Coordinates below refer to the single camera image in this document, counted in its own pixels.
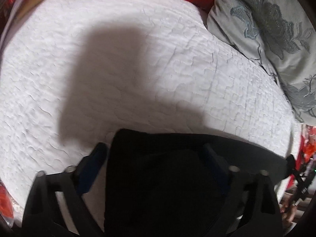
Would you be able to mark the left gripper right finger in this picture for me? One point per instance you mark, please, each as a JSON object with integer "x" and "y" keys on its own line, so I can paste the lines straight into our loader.
{"x": 219, "y": 164}

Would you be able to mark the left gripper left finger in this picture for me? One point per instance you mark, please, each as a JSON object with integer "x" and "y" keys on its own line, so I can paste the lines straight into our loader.
{"x": 88, "y": 169}

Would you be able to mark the black pants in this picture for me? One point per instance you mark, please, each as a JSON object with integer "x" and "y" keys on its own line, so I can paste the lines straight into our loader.
{"x": 164, "y": 185}

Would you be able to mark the left hand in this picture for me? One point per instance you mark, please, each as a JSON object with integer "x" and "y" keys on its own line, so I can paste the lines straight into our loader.
{"x": 289, "y": 214}

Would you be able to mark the white quilted bedspread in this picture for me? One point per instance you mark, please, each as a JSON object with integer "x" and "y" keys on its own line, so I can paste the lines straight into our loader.
{"x": 75, "y": 72}

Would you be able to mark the grey floral pillow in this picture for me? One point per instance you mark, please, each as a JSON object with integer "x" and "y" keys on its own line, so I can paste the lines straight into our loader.
{"x": 278, "y": 36}

